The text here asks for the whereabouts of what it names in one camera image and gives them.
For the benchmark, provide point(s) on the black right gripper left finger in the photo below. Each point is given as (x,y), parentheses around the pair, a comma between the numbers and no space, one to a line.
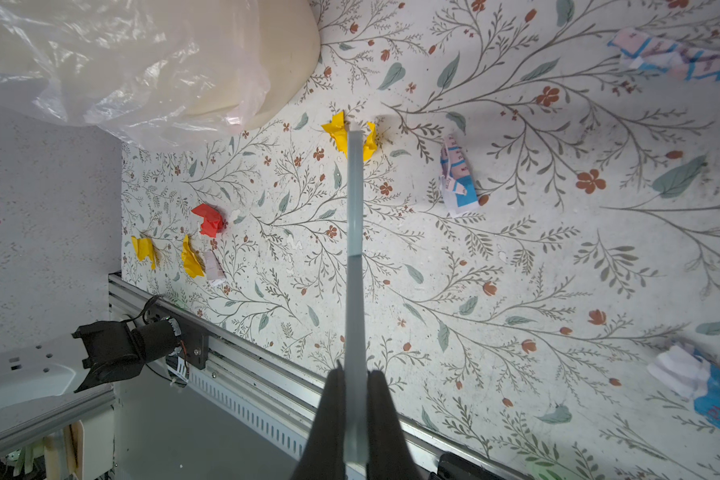
(323,455)

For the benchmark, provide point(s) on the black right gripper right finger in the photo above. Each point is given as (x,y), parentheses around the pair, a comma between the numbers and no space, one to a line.
(389,455)

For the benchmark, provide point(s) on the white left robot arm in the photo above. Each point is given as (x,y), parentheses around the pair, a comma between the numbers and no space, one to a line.
(95,354)

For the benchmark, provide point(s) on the white pink scrap near yellow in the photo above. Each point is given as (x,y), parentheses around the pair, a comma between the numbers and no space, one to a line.
(213,270)

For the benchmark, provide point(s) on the yellow paper scrap middle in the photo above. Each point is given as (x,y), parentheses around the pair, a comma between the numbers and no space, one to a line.
(193,267)

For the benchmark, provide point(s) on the yellow paper scrap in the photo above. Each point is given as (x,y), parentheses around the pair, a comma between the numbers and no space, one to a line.
(144,250)
(344,137)
(193,267)

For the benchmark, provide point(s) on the red paper scrap small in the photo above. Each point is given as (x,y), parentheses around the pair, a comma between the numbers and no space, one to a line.
(212,221)

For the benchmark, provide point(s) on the white blue paper scrap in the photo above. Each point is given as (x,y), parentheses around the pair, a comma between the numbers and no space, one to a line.
(456,183)

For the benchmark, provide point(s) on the yellow paper scrap left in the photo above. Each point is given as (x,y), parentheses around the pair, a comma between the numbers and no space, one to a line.
(144,250)

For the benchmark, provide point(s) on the blue white scrap right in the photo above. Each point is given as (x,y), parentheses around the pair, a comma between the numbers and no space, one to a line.
(686,372)

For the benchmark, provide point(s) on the yellow paper scrap far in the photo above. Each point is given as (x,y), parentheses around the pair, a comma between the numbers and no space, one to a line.
(344,137)

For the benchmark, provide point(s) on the cream bin with plastic liner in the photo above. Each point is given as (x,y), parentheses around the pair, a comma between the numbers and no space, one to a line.
(160,75)

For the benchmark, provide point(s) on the pink white paper scrap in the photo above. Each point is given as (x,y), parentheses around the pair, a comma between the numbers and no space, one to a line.
(640,51)

